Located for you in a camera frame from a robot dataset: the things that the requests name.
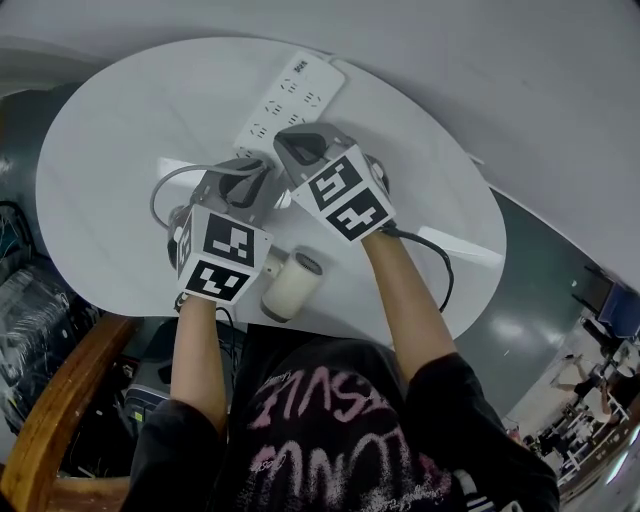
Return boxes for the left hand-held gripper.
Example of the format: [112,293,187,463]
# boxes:
[167,167,274,304]

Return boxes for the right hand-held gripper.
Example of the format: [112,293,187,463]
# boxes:
[273,123,396,244]

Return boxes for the grey cable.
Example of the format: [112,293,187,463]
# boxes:
[149,162,241,234]

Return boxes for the white power strip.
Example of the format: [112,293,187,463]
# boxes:
[232,49,347,169]

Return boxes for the person's left forearm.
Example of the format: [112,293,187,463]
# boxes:
[169,294,229,436]

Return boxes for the person's right forearm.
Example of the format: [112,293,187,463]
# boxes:
[359,230,459,381]

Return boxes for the grey black equipment case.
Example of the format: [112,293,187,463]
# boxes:
[119,319,174,431]

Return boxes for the person's black printed shirt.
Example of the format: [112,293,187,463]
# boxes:
[128,323,561,512]

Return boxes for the plastic-wrapped black machine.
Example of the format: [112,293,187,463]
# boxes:
[0,264,96,436]

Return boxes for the black stand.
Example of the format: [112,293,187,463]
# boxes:
[572,264,614,314]

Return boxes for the blue box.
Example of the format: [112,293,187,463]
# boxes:
[597,282,640,341]

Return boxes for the white shelving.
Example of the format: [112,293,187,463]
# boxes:
[539,379,640,491]

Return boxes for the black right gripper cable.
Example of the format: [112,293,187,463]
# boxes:
[387,224,456,314]

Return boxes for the black wire bundle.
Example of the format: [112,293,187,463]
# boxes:
[0,199,34,261]

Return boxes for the wooden chair rail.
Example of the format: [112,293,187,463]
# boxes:
[0,314,136,512]

